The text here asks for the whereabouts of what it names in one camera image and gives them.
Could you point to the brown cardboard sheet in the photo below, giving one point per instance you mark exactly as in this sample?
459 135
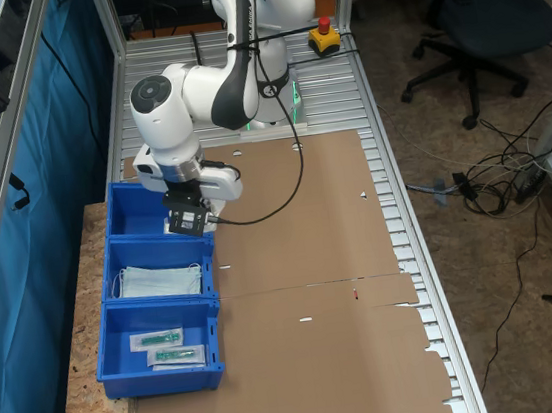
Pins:
302 379
297 214

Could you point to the blue plastic bin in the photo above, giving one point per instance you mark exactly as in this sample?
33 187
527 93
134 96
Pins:
155 251
123 356
130 209

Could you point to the pale surgical masks stack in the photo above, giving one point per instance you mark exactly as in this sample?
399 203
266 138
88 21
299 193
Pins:
159 281

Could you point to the green syringe packet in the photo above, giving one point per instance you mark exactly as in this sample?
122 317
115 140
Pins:
176 356
156 340

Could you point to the yellow red emergency stop button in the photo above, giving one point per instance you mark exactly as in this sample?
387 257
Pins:
323 39

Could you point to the black curtain clip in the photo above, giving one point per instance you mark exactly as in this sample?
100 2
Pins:
16 183

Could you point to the black power adapter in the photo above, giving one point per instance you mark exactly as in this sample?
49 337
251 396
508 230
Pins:
464 186

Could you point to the black floor power strip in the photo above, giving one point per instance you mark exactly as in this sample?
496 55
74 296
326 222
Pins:
530 184

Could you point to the dark office chair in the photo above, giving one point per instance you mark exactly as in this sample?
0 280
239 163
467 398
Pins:
489 14

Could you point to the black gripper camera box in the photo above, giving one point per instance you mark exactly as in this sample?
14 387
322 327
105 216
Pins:
186 215

